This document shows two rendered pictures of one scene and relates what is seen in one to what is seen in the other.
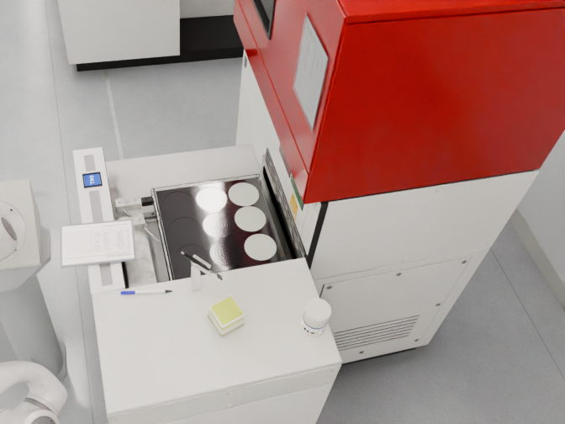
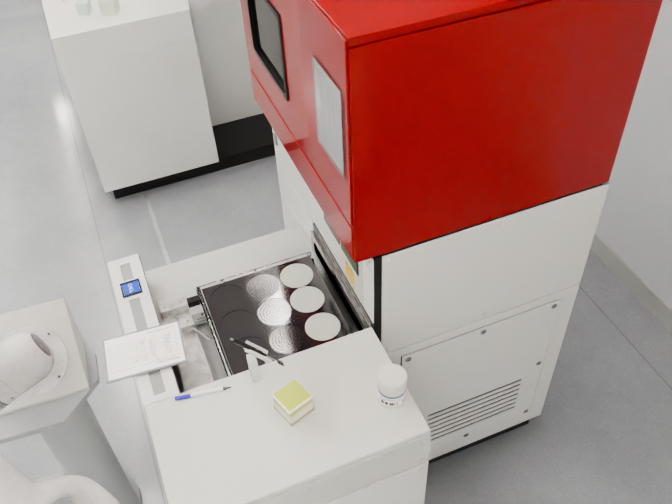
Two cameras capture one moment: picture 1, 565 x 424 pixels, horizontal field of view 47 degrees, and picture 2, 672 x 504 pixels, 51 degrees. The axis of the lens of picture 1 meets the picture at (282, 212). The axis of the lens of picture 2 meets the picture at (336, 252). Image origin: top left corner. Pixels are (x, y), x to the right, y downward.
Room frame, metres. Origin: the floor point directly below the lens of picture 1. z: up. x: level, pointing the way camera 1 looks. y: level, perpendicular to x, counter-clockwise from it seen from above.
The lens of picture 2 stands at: (-0.09, -0.11, 2.46)
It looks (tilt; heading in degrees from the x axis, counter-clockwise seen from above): 45 degrees down; 5
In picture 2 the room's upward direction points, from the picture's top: 3 degrees counter-clockwise
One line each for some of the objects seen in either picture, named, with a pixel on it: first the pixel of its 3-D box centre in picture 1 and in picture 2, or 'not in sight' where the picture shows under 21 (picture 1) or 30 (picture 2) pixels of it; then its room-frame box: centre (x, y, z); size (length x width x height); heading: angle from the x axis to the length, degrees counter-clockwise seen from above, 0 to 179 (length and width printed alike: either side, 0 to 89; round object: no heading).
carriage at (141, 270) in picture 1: (135, 248); (188, 353); (1.10, 0.42, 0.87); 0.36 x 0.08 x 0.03; 25
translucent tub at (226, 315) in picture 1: (226, 316); (293, 402); (0.86, 0.09, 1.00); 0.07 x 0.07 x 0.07; 43
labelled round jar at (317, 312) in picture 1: (315, 317); (392, 386); (0.90, -0.14, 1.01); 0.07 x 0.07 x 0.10
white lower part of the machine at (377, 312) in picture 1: (336, 238); (413, 313); (1.64, -0.24, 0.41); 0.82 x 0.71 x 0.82; 25
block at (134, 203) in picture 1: (128, 204); (173, 307); (1.25, 0.49, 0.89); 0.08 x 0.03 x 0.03; 115
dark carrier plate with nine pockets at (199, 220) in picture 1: (219, 225); (274, 312); (1.23, 0.19, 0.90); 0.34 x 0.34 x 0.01; 25
